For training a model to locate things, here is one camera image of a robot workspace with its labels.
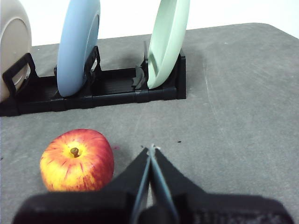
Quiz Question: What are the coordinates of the pale yellow beige plate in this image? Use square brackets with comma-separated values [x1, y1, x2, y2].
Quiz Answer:
[0, 0, 32, 103]

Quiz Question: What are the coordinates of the red yellow apple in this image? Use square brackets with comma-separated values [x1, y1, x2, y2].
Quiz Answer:
[39, 129, 115, 192]

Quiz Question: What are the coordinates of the blue plate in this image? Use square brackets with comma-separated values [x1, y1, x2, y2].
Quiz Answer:
[57, 0, 101, 97]

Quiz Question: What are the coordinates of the black plate rack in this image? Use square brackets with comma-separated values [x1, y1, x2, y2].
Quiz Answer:
[0, 41, 187, 117]

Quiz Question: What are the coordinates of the pale green plate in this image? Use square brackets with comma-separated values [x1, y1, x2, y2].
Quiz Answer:
[147, 0, 191, 90]

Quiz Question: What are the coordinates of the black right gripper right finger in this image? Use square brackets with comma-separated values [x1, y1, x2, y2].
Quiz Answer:
[150, 144, 296, 224]

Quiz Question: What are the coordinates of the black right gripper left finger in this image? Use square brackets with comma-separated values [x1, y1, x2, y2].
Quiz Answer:
[13, 147, 152, 224]

